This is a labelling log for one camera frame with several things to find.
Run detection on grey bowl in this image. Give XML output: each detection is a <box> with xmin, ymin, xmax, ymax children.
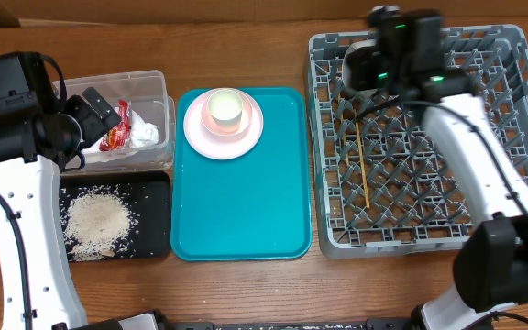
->
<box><xmin>342</xmin><ymin>39</ymin><xmax>384</xmax><ymax>99</ymax></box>

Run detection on red snack wrapper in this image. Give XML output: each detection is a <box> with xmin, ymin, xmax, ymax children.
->
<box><xmin>99</xmin><ymin>100</ymin><xmax>131</xmax><ymax>152</ymax></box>

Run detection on white napkin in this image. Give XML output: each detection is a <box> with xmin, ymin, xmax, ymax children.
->
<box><xmin>82</xmin><ymin>110</ymin><xmax>159</xmax><ymax>154</ymax></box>

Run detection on wooden chopstick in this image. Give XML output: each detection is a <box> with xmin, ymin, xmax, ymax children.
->
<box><xmin>355</xmin><ymin>121</ymin><xmax>371</xmax><ymax>209</ymax></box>
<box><xmin>338</xmin><ymin>94</ymin><xmax>350</xmax><ymax>168</ymax></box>

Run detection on white rice pile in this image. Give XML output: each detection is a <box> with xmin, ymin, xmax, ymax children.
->
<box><xmin>60</xmin><ymin>185</ymin><xmax>139</xmax><ymax>262</ymax></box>

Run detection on pink bowl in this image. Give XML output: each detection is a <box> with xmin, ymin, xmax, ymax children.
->
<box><xmin>201</xmin><ymin>88</ymin><xmax>252</xmax><ymax>137</ymax></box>

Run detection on pink plate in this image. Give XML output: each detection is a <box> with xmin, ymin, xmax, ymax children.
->
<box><xmin>183</xmin><ymin>90</ymin><xmax>264</xmax><ymax>160</ymax></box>

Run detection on cream paper cup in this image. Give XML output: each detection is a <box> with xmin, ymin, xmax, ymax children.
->
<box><xmin>207</xmin><ymin>89</ymin><xmax>243</xmax><ymax>129</ymax></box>

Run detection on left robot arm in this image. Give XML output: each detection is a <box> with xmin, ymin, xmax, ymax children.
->
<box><xmin>0</xmin><ymin>90</ymin><xmax>118</xmax><ymax>329</ymax></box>

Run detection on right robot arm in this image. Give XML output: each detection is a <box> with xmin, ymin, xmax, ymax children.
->
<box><xmin>343</xmin><ymin>40</ymin><xmax>528</xmax><ymax>329</ymax></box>

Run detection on grey dishwasher rack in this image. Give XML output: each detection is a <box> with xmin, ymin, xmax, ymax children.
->
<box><xmin>308</xmin><ymin>25</ymin><xmax>528</xmax><ymax>259</ymax></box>

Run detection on clear plastic bin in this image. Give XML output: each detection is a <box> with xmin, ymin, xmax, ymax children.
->
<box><xmin>65</xmin><ymin>70</ymin><xmax>176</xmax><ymax>176</ymax></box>

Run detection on black plastic tray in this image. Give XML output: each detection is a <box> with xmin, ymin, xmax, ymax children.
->
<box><xmin>59</xmin><ymin>171</ymin><xmax>171</xmax><ymax>260</ymax></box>

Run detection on cardboard box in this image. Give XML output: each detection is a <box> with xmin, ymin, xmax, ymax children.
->
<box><xmin>0</xmin><ymin>0</ymin><xmax>528</xmax><ymax>28</ymax></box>

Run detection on teal serving tray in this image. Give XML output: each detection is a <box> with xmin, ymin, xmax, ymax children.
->
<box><xmin>170</xmin><ymin>87</ymin><xmax>313</xmax><ymax>261</ymax></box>

